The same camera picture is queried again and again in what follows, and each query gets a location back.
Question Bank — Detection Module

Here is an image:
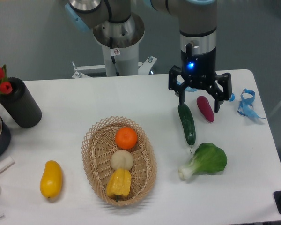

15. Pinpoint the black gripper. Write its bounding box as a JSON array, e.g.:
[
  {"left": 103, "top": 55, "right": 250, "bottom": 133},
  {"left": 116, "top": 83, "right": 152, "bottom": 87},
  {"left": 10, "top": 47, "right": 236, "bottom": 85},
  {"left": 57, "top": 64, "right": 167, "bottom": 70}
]
[{"left": 168, "top": 35, "right": 231, "bottom": 113}]

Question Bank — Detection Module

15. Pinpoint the yellow bell pepper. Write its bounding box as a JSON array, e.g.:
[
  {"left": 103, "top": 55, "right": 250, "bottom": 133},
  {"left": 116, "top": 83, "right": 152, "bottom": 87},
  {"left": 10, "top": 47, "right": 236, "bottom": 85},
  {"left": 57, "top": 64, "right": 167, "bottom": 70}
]
[{"left": 106, "top": 168, "right": 131, "bottom": 201}]

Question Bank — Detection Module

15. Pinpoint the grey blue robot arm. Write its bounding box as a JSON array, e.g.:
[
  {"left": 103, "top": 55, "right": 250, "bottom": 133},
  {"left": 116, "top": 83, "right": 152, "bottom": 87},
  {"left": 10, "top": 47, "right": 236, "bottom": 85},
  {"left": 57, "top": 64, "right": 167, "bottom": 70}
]
[{"left": 65, "top": 0, "right": 232, "bottom": 112}]

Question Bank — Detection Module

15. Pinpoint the woven wicker basket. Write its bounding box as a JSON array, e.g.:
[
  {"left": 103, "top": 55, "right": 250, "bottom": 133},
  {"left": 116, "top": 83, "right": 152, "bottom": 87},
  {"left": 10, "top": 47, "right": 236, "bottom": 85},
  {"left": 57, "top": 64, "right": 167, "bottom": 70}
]
[{"left": 82, "top": 116, "right": 157, "bottom": 206}]

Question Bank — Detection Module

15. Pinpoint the curled blue tape strip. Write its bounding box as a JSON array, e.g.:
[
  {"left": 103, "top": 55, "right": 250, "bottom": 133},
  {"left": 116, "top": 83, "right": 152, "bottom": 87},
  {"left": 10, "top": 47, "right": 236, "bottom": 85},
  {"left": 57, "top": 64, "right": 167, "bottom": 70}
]
[{"left": 177, "top": 79, "right": 197, "bottom": 92}]

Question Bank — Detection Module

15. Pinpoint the magenta sweet potato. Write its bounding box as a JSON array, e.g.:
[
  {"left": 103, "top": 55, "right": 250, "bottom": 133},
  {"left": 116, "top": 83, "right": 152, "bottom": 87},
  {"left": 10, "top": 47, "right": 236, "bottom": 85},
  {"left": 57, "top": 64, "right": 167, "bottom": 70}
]
[{"left": 196, "top": 96, "right": 214, "bottom": 122}]

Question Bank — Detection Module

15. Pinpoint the green cucumber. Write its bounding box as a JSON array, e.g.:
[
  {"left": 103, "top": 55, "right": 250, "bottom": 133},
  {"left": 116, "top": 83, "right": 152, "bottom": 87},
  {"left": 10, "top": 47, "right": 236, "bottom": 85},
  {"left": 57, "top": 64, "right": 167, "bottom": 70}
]
[{"left": 177, "top": 103, "right": 196, "bottom": 148}]

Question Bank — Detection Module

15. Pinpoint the small blue tag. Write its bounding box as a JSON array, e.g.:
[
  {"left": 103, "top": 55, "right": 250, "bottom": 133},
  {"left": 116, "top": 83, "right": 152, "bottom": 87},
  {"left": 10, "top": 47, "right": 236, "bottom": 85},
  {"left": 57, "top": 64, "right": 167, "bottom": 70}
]
[{"left": 229, "top": 93, "right": 235, "bottom": 102}]

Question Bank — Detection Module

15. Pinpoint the blue ribbon strip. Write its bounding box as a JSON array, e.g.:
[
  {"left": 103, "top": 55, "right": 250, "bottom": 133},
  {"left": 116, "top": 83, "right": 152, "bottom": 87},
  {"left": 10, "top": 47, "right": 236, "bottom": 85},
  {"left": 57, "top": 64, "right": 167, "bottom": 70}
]
[{"left": 237, "top": 89, "right": 265, "bottom": 120}]

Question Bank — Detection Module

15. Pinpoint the green bok choy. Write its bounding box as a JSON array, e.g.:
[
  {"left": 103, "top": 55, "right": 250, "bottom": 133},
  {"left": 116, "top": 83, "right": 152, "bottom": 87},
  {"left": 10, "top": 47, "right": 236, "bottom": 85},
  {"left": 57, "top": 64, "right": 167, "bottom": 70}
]
[{"left": 178, "top": 142, "right": 228, "bottom": 180}]

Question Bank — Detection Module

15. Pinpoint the orange fruit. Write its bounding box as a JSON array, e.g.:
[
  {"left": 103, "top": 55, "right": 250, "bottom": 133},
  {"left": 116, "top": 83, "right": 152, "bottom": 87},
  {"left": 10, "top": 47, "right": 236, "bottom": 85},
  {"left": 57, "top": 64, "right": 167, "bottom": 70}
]
[{"left": 115, "top": 127, "right": 138, "bottom": 150}]

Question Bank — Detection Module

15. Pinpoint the yellow mango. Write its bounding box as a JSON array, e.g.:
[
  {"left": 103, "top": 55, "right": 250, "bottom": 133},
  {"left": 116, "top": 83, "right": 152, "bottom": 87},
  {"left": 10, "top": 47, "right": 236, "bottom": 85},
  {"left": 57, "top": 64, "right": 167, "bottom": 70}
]
[{"left": 40, "top": 160, "right": 63, "bottom": 199}]

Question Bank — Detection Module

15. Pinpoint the black cylindrical vase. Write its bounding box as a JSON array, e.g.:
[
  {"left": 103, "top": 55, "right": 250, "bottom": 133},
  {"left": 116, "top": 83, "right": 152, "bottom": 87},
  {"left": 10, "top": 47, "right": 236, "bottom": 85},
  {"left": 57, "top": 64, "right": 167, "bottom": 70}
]
[{"left": 0, "top": 77, "right": 42, "bottom": 128}]

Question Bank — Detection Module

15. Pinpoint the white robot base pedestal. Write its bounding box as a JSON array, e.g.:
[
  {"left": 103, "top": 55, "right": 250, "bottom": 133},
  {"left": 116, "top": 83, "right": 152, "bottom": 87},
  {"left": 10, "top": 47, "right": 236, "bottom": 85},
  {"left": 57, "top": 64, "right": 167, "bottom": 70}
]
[{"left": 72, "top": 13, "right": 157, "bottom": 78}]

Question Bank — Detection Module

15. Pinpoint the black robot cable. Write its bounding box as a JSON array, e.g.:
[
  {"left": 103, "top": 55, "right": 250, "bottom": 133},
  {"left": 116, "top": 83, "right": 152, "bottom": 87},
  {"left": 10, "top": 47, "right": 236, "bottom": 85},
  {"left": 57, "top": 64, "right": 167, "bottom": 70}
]
[{"left": 109, "top": 37, "right": 120, "bottom": 77}]

